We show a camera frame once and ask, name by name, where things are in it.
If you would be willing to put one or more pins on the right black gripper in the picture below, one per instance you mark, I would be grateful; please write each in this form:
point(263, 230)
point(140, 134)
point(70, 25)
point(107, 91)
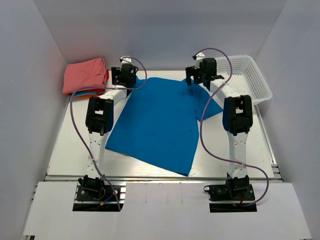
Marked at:
point(191, 71)

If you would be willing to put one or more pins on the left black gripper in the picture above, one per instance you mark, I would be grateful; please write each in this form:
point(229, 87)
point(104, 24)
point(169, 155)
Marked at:
point(116, 71)

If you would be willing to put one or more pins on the blue t-shirt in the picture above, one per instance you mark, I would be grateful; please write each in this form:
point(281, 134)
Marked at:
point(159, 123)

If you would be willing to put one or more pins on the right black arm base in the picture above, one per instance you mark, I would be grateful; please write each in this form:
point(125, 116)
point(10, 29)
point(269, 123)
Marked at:
point(235, 196)

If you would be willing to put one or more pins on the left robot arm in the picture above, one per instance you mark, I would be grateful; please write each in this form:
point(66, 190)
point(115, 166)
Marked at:
point(100, 113)

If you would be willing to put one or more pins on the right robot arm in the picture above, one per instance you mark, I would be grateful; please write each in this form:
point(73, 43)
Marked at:
point(237, 117)

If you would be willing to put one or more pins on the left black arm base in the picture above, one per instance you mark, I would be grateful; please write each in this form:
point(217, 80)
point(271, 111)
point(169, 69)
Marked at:
point(94, 195)

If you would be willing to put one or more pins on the pink folded t-shirt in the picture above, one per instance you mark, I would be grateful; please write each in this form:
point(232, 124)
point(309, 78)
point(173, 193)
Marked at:
point(84, 75)

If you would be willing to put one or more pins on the teal folded t-shirt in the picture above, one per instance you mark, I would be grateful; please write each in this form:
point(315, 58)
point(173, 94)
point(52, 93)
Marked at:
point(86, 94)

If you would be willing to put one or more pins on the white plastic basket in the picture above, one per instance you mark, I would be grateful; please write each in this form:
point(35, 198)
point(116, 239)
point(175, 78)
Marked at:
point(246, 79)

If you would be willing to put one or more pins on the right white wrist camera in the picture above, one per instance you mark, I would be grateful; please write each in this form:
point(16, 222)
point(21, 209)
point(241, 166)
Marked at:
point(198, 58)

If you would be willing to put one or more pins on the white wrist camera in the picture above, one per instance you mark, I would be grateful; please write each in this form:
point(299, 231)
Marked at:
point(198, 58)
point(124, 60)

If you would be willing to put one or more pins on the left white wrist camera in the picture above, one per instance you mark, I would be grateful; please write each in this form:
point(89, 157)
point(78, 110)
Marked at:
point(124, 60)

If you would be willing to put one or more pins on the aluminium table edge rail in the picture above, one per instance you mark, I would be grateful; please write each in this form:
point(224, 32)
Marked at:
point(134, 179)

